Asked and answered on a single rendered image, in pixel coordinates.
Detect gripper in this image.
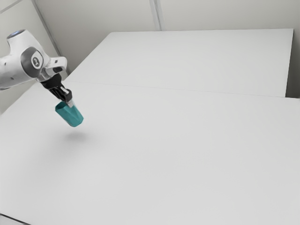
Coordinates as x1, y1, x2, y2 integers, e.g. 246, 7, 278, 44
40, 73, 75, 108

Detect teal faceted mug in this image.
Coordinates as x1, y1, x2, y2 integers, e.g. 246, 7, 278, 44
54, 101, 84, 128

